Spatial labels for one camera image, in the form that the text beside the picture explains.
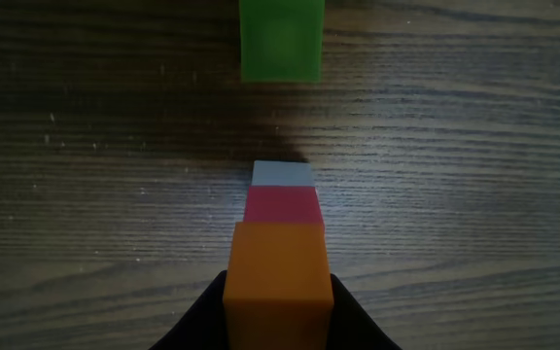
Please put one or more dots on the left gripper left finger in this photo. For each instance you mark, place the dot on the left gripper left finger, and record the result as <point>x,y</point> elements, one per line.
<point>202,321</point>

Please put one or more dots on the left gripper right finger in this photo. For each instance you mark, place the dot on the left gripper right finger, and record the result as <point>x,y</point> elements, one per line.
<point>353,325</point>

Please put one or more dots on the orange cube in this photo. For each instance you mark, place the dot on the orange cube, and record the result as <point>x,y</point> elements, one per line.
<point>277,282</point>

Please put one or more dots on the green cube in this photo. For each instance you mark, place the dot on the green cube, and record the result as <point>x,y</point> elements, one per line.
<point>281,41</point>

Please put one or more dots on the red cube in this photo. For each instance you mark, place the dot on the red cube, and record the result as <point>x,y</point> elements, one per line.
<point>282,205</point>

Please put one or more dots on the white cube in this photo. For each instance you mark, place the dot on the white cube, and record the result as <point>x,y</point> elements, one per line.
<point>282,174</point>

